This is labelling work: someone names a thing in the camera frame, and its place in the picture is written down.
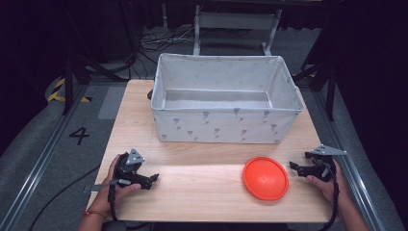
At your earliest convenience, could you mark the thin black floor cable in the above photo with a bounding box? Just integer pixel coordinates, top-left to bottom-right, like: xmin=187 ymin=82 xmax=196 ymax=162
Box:
xmin=37 ymin=164 xmax=102 ymax=231

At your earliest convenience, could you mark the orange round plastic disc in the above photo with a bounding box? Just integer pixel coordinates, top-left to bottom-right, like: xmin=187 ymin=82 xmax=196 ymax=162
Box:
xmin=242 ymin=156 xmax=290 ymax=202

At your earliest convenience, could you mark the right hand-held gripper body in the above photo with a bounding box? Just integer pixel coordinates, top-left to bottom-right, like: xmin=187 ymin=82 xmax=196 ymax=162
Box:
xmin=303 ymin=144 xmax=348 ymax=183

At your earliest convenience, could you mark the person's left hand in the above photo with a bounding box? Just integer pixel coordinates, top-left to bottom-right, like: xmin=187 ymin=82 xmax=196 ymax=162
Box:
xmin=94 ymin=153 xmax=142 ymax=214

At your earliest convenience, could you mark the silver cable plug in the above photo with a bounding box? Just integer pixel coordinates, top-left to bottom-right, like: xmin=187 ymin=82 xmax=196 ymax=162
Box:
xmin=109 ymin=179 xmax=133 ymax=187

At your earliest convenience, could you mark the white fabric storage box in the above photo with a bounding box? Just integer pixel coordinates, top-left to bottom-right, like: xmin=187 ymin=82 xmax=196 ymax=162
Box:
xmin=146 ymin=52 xmax=305 ymax=145

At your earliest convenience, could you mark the bundle of floor cables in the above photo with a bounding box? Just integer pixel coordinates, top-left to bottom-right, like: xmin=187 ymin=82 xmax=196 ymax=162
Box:
xmin=137 ymin=26 xmax=197 ymax=55

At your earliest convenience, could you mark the person's right hand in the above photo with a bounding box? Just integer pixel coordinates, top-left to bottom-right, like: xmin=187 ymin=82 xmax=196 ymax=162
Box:
xmin=305 ymin=159 xmax=350 ymax=205

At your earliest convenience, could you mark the grey metal floor rail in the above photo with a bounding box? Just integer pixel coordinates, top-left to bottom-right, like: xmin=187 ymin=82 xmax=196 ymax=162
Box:
xmin=0 ymin=84 xmax=89 ymax=231
xmin=312 ymin=90 xmax=388 ymax=231

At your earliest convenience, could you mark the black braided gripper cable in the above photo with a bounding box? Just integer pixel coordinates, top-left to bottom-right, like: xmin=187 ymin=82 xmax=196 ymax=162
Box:
xmin=108 ymin=184 xmax=119 ymax=223
xmin=319 ymin=180 xmax=341 ymax=231

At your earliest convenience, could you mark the red string bracelet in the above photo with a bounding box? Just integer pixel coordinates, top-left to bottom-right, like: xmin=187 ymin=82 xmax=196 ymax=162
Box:
xmin=80 ymin=210 xmax=108 ymax=219

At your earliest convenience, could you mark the yellow black hazard tape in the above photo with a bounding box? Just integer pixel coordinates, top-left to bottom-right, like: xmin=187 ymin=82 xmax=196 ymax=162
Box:
xmin=46 ymin=77 xmax=92 ymax=104

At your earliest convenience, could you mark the black tripod stand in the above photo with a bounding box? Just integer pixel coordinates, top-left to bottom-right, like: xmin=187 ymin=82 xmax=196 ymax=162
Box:
xmin=292 ymin=57 xmax=339 ymax=122
xmin=61 ymin=47 xmax=138 ymax=116

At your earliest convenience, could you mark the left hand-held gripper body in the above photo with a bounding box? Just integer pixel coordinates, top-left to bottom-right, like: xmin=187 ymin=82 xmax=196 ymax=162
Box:
xmin=113 ymin=147 xmax=154 ymax=191

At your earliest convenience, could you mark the grey metal stand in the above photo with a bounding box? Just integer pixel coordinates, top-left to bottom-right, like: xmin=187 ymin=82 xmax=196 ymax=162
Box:
xmin=191 ymin=4 xmax=283 ymax=58

